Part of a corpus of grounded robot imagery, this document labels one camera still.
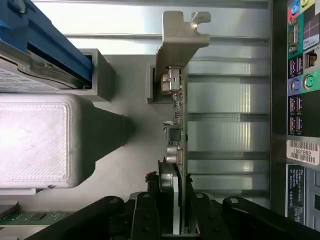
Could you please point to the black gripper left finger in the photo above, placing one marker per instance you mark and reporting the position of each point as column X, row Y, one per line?
column 146, row 217

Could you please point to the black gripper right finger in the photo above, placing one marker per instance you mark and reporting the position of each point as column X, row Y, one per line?
column 210, row 217

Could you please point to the dark rear case label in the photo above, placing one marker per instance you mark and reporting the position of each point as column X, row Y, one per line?
column 295, row 195

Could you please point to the green RAM stick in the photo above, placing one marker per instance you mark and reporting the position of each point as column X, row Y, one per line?
column 37, row 216

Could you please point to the white barcode sticker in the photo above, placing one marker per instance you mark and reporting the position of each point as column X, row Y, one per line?
column 302, row 152

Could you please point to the grey parts rack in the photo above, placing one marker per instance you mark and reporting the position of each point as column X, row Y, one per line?
column 37, row 140

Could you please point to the open black PC case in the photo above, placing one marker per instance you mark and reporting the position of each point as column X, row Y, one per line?
column 277, row 100

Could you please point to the silver hard disk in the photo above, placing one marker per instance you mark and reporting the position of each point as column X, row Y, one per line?
column 15, row 80

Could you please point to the blue card retention latches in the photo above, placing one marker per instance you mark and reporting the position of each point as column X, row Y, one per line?
column 50, row 37

